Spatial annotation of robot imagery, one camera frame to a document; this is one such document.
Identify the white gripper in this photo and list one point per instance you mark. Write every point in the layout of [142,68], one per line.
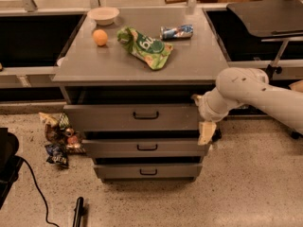
[205,109]

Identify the grey top drawer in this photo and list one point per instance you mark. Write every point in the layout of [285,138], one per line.
[133,114]

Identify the grey drawer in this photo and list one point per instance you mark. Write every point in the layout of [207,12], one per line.
[175,167]
[144,144]
[133,114]

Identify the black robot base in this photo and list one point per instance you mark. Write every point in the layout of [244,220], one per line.
[10,163]

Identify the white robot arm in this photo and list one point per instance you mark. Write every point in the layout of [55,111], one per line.
[235,87]

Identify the grey drawer cabinet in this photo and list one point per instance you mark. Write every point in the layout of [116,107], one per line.
[110,71]

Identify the grey bottom drawer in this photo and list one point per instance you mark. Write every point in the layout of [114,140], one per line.
[175,167]

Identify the grey middle drawer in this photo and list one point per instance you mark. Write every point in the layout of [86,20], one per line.
[144,144]

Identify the green chip bag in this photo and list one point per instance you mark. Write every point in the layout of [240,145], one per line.
[153,52]

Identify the blue soda can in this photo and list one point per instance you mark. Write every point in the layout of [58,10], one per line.
[175,33]

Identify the wooden stick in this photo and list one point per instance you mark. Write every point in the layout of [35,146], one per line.
[174,1]

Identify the black tray table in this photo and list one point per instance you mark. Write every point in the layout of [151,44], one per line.
[272,20]

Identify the orange fruit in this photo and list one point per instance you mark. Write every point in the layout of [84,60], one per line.
[100,37]

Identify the green snack bag on floor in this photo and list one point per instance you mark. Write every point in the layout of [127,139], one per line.
[64,121]

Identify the white bowl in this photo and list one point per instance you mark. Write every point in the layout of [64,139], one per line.
[103,16]

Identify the blue snack bag on floor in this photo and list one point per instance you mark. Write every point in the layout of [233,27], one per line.
[57,154]

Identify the brown snack bag on floor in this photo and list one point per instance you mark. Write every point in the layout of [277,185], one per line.
[70,139]

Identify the yellow snack bag on floor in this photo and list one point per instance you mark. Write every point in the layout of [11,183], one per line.
[48,119]

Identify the black bar on floor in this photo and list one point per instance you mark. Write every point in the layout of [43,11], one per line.
[78,212]

